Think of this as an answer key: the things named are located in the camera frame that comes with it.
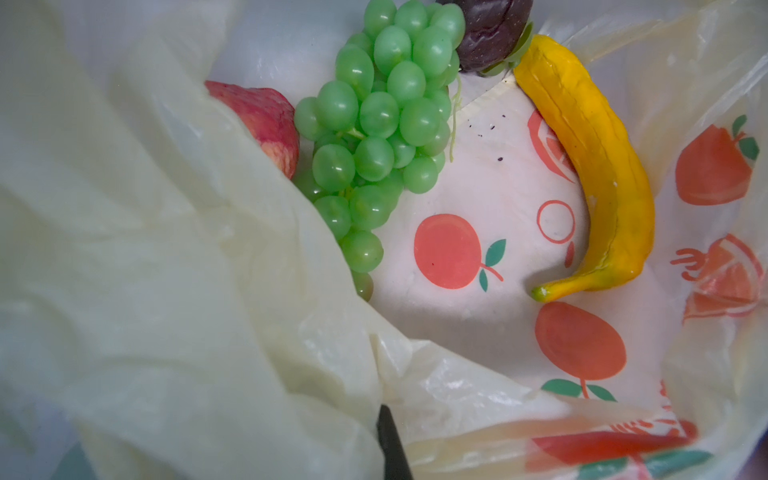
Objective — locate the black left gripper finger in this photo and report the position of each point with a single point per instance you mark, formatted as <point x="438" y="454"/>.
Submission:
<point x="396" y="466"/>

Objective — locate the yellowish printed plastic bag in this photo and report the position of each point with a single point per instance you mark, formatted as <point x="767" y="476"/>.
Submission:
<point x="167" y="289"/>

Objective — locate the yellow fake banana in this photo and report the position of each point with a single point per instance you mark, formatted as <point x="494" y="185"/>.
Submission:
<point x="615" y="184"/>

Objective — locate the dark brown fake fruit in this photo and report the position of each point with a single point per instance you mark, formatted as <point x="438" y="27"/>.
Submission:
<point x="492" y="30"/>

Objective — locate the green fake grapes bunch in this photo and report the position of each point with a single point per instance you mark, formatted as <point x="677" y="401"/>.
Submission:
<point x="381" y="126"/>

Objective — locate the red fake strawberry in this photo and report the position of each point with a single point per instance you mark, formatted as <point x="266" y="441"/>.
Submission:
<point x="268" y="116"/>

